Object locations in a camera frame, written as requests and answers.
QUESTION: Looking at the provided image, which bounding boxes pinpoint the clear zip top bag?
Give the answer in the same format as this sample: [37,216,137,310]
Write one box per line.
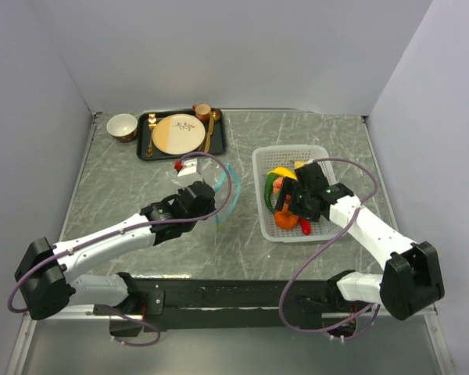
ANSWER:
[165,158,242,231]

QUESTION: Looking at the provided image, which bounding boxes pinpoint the orange toy pumpkin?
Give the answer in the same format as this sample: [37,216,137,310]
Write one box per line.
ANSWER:
[274,210,299,230]

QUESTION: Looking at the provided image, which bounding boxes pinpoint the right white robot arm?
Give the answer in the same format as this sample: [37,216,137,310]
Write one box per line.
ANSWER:
[275,160,445,320]

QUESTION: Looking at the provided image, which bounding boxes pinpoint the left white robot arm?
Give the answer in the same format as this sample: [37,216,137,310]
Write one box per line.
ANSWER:
[15,181,215,320]

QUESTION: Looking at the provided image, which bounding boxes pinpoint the toy peach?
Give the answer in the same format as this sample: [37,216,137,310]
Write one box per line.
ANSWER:
[272,177,284,195]

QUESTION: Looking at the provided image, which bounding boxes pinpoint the yellow toy banana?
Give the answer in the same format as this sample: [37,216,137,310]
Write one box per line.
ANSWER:
[267,166,297,180]

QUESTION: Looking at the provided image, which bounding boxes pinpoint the green chili pepper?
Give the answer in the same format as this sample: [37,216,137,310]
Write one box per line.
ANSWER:
[263,173,278,214]

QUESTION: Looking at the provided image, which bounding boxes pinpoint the yellow toy potato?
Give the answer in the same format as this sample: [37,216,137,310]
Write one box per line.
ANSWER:
[293,161,308,170]

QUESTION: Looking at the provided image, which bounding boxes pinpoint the red chili pepper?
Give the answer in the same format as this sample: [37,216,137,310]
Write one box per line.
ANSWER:
[299,218,312,236]

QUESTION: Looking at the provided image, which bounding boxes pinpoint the white plastic basket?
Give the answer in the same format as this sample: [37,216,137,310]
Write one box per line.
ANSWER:
[252,145,340,243]

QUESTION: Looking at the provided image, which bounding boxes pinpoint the black serving tray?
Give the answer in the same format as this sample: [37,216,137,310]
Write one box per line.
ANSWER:
[135,108,228,162]

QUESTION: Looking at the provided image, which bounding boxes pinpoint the orange and cream plate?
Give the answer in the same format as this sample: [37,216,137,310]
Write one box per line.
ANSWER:
[152,114,206,155]

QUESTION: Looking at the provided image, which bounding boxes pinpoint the gold knife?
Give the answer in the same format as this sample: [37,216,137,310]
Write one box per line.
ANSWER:
[203,111,215,152]

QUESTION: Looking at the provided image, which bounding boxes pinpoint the gold spoon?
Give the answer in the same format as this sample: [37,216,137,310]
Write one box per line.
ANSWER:
[212,109,222,123]

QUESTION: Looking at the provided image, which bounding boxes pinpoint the orange cup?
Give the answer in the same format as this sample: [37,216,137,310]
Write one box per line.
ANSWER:
[192,103,212,121]

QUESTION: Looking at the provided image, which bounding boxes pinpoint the gold fork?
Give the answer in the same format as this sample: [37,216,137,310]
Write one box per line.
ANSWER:
[146,113,157,159]

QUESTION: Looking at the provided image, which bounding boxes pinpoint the white and red bowl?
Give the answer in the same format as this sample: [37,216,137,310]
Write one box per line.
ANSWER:
[106,113,138,143]

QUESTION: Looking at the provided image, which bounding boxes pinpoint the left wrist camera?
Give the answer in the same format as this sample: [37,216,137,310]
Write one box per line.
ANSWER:
[174,159,202,185]

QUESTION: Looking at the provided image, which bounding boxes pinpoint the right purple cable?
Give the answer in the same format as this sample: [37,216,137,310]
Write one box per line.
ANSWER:
[277,157,380,341]

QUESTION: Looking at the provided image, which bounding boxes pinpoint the purple cable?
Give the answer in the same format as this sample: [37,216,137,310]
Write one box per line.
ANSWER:
[6,152,233,348]
[277,157,380,341]

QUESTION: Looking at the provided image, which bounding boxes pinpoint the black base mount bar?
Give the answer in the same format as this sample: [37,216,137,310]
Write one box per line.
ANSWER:
[114,273,368,332]

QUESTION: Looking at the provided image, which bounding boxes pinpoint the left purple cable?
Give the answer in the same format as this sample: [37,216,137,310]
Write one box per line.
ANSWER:
[6,152,233,348]

